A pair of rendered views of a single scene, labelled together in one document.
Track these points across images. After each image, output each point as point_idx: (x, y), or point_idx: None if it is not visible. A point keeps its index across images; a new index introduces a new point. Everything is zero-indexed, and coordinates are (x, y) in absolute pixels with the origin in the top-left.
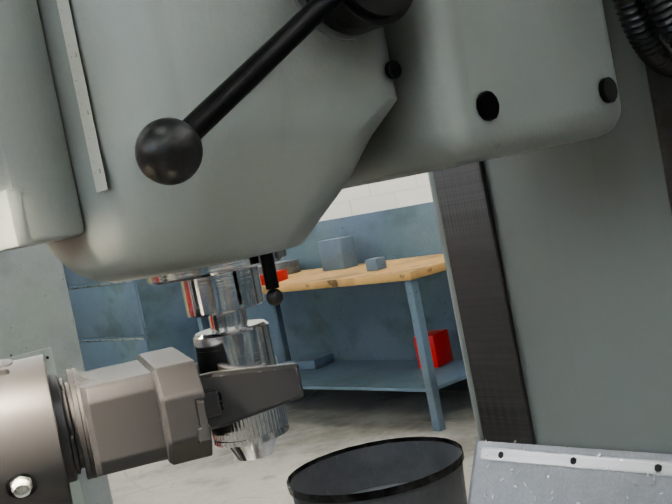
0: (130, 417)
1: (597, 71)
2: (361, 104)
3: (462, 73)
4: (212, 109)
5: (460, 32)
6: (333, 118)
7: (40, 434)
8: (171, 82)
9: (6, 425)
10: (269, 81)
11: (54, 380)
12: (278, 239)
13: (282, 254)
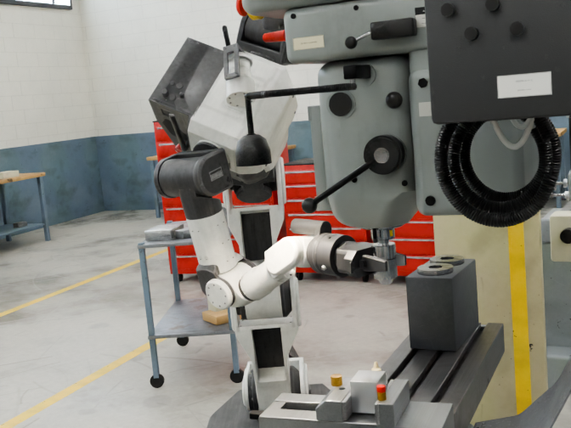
0: (343, 260)
1: (502, 190)
2: (390, 193)
3: (421, 188)
4: (319, 197)
5: (423, 175)
6: (380, 196)
7: (326, 256)
8: (331, 183)
9: (321, 251)
10: (357, 184)
11: (341, 243)
12: (373, 225)
13: (387, 228)
